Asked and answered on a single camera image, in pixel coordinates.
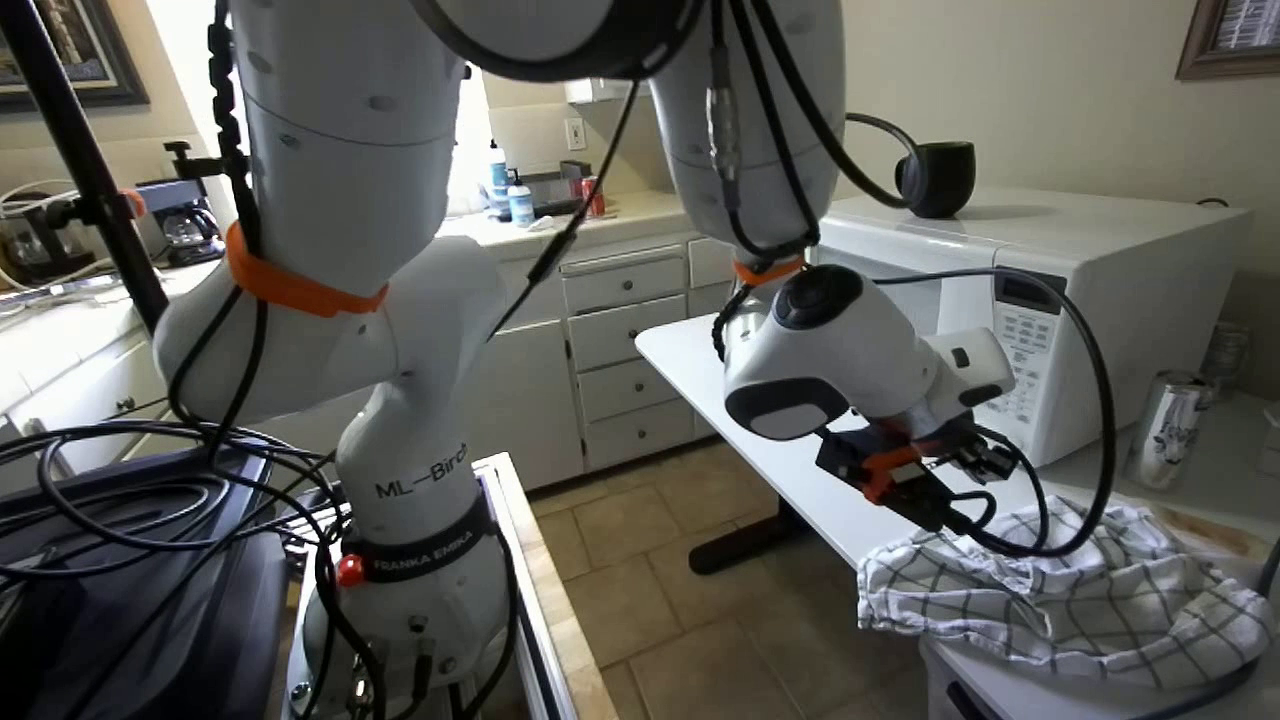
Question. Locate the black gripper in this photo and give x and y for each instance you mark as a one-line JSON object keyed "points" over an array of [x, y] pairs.
{"points": [[984, 454]]}

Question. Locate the white microwave oven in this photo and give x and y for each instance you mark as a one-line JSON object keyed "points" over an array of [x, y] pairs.
{"points": [[1144, 292]]}

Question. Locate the wood edged robot base cart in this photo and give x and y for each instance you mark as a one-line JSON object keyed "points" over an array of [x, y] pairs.
{"points": [[533, 563]]}

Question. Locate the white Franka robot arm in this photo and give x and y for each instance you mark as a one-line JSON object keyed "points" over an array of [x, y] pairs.
{"points": [[345, 135]]}

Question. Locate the white black checkered cloth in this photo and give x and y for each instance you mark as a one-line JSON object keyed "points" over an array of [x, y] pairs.
{"points": [[1067, 605]]}

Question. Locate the silver metal can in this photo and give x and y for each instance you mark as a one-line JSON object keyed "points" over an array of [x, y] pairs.
{"points": [[1171, 431]]}

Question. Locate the black table base foot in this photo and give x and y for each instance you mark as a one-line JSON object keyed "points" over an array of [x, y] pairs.
{"points": [[741, 545]]}

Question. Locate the black mug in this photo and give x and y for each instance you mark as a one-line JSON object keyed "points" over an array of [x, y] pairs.
{"points": [[941, 181]]}

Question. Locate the white drawer cabinet counter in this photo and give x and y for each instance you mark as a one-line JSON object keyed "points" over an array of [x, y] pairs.
{"points": [[625, 335]]}

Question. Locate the red soda can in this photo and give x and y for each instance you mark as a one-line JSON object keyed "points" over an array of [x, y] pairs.
{"points": [[591, 201]]}

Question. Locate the brown framed building picture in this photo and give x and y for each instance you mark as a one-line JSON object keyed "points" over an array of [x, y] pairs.
{"points": [[1235, 32]]}

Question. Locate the blue cup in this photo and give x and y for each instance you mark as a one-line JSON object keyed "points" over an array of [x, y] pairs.
{"points": [[522, 204]]}

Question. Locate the blue bottle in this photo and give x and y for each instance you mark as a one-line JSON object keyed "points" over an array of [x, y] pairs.
{"points": [[496, 181]]}

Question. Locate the black coffee machine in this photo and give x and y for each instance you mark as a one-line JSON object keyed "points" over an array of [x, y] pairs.
{"points": [[181, 226]]}

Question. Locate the black controller box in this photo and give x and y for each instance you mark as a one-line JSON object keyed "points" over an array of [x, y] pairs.
{"points": [[132, 624]]}

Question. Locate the black tripod pole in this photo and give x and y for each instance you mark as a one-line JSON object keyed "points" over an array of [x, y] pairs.
{"points": [[81, 144]]}

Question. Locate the silver kettle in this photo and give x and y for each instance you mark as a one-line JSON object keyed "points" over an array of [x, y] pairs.
{"points": [[35, 243]]}

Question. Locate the white wall outlet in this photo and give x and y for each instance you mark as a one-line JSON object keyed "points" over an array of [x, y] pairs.
{"points": [[577, 131]]}

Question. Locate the dark framed wall picture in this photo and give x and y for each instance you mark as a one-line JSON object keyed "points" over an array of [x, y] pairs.
{"points": [[67, 45]]}

